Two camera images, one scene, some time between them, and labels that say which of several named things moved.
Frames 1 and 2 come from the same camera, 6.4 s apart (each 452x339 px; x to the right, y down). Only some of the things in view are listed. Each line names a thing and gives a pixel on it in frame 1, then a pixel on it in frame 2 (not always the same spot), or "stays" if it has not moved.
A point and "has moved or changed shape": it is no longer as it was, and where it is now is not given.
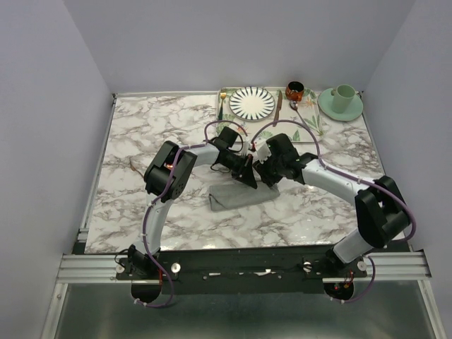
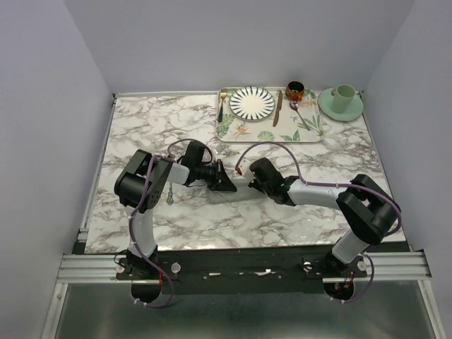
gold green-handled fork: [222, 96] stays
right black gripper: [262, 169] to [255, 184]
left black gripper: [246, 175] to [220, 181]
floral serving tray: [304, 121] stays
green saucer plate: [325, 103] stays
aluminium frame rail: [101, 268] stays
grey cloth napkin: [223, 197] has moved or changed shape
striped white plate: [251, 104] stays
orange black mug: [294, 90] stays
